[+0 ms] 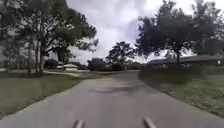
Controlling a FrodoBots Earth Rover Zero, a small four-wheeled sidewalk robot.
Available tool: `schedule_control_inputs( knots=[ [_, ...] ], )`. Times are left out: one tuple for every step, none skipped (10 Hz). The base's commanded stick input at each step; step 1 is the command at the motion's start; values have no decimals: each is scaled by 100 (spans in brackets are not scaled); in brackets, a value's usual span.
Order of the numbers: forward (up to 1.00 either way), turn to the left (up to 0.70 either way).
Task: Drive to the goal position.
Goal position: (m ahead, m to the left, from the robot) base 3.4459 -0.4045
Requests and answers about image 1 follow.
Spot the sloping grass verge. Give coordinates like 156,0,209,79
139,71,224,118

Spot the rounded dark tree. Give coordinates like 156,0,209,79
105,41,136,72

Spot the long low building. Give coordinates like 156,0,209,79
146,54,224,69

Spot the robot's own part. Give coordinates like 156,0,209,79
73,119,85,128
143,116,158,128

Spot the grey asphalt road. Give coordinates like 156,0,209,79
0,70,224,128

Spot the grass field with bare patches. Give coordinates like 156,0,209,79
0,71,104,119

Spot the large spreading tree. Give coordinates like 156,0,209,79
134,0,198,68

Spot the small pale building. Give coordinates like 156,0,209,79
61,63,80,72

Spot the dark hedge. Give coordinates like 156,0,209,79
138,64,224,84

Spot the tall dense tree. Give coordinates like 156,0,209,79
191,0,224,57

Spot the group of tall trees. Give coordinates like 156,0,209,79
0,0,100,76

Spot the dark rounded bush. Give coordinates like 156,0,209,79
87,57,107,72

